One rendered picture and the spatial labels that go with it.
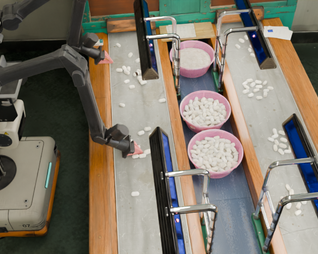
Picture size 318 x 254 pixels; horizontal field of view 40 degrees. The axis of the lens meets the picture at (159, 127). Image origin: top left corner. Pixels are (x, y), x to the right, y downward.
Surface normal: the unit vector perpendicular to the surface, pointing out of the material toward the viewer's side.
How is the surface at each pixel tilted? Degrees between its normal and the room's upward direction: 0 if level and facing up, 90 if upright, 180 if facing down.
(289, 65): 0
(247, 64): 0
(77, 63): 49
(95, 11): 90
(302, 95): 0
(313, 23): 90
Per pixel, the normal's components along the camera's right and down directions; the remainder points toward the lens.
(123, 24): 0.09, 0.43
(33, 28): 0.01, 0.76
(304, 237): -0.03, -0.65
